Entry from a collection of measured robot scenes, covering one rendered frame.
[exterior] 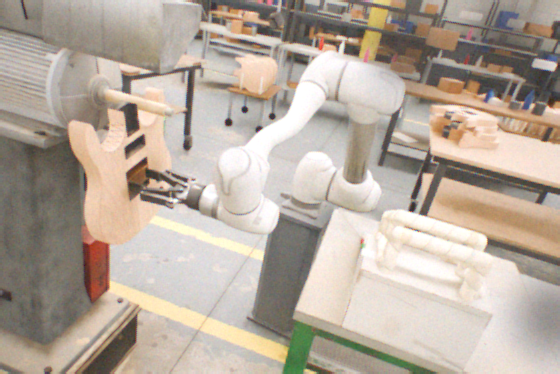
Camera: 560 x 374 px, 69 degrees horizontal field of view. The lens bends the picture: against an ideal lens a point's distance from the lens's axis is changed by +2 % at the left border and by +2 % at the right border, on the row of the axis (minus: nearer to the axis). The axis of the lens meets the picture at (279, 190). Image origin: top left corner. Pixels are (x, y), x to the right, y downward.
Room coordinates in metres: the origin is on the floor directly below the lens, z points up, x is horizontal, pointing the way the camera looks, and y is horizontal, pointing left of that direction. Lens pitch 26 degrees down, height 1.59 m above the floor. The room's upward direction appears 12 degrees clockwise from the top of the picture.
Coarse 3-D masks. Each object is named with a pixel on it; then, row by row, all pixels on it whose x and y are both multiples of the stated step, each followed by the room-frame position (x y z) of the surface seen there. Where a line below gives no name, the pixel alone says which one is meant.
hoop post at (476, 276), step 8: (472, 272) 0.68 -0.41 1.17; (480, 272) 0.67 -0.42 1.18; (488, 272) 0.67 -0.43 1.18; (464, 280) 0.69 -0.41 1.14; (472, 280) 0.67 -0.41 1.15; (480, 280) 0.67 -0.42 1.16; (464, 288) 0.68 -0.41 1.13; (472, 288) 0.67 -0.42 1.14; (480, 288) 0.67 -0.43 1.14; (464, 296) 0.67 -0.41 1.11; (472, 296) 0.67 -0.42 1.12
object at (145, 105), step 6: (108, 90) 1.07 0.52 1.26; (114, 90) 1.08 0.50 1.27; (108, 96) 1.06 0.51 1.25; (114, 96) 1.06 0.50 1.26; (120, 96) 1.06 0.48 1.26; (126, 96) 1.06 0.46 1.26; (132, 96) 1.06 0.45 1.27; (132, 102) 1.05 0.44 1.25; (138, 102) 1.04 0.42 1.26; (144, 102) 1.04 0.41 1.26; (150, 102) 1.04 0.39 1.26; (156, 102) 1.05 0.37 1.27; (138, 108) 1.05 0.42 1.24; (144, 108) 1.04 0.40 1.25; (150, 108) 1.03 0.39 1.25; (156, 108) 1.03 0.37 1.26; (162, 108) 1.03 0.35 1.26; (162, 114) 1.03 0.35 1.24
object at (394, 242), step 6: (390, 234) 0.72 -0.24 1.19; (390, 240) 0.71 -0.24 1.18; (396, 240) 0.71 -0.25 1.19; (390, 246) 0.71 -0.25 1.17; (396, 246) 0.71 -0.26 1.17; (384, 252) 0.72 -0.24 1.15; (390, 252) 0.71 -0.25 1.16; (396, 252) 0.71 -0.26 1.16; (384, 258) 0.71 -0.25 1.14; (390, 258) 0.71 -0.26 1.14; (396, 258) 0.71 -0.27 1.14; (384, 264) 0.71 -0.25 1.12; (390, 264) 0.71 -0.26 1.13; (378, 270) 0.72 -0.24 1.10; (384, 270) 0.71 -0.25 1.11; (390, 270) 0.71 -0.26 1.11
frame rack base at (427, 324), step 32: (416, 256) 0.80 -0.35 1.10; (352, 288) 0.76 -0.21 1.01; (384, 288) 0.70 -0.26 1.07; (416, 288) 0.68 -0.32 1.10; (448, 288) 0.70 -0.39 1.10; (352, 320) 0.70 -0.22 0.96; (384, 320) 0.69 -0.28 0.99; (416, 320) 0.68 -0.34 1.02; (448, 320) 0.66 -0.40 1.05; (480, 320) 0.65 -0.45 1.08; (416, 352) 0.67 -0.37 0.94; (448, 352) 0.66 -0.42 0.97
